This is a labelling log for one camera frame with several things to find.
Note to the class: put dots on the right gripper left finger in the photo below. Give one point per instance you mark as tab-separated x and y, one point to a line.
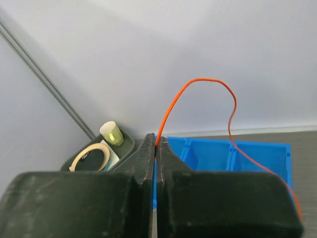
114	204

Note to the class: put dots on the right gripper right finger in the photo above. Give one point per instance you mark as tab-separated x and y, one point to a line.
193	204

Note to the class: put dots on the white paper pad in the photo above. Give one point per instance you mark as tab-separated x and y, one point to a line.
113	158

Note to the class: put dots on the blue three-compartment bin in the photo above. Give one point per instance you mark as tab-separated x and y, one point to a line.
240	156

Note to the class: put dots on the black round disc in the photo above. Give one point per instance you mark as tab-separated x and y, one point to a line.
91	161

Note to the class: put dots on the tan tape roll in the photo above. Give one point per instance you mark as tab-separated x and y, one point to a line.
96	146

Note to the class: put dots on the dark green tray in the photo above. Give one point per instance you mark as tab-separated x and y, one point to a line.
126	149

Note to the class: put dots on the yellow-green mug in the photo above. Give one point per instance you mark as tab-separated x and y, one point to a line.
111	133

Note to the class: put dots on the left corner aluminium post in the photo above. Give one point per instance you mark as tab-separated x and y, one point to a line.
11	39

